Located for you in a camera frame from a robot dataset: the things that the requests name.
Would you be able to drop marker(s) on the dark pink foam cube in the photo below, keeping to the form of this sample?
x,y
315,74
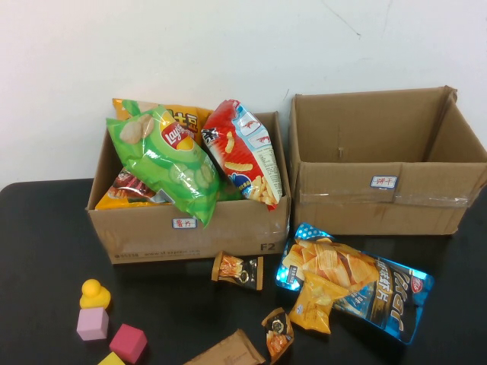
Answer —
x,y
127,342

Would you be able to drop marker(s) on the empty cardboard box, biscuit label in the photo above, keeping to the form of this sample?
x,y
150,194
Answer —
x,y
342,213

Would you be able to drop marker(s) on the small black brown snack packet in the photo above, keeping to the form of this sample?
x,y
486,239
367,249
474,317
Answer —
x,y
277,338
236,270

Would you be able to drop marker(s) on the blue prawn chips bag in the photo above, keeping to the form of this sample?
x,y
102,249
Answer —
x,y
392,304

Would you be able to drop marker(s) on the yellow foam cube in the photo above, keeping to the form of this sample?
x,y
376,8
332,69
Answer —
x,y
112,359

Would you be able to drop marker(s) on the light pink foam cube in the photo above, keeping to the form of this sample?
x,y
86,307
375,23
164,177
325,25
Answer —
x,y
92,324

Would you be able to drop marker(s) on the small yellow snack packet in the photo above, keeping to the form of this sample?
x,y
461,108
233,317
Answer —
x,y
314,308

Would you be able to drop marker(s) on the yellow rubber duck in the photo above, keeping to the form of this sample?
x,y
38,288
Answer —
x,y
93,294

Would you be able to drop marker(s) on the cardboard box marked F2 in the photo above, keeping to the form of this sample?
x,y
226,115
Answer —
x,y
236,235

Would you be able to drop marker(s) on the orange potato fries bag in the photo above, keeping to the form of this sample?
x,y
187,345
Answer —
x,y
110,201

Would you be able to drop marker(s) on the green Lay's chips bag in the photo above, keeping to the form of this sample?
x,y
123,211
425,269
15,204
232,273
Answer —
x,y
171,163

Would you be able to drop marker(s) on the green yellow snack bag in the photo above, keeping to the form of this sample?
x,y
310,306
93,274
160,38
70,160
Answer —
x,y
230,194

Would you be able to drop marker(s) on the red prawn cracker bag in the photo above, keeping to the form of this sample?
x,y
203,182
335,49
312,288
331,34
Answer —
x,y
243,152

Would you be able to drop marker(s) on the brown paper packet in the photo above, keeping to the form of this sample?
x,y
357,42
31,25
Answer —
x,y
228,351

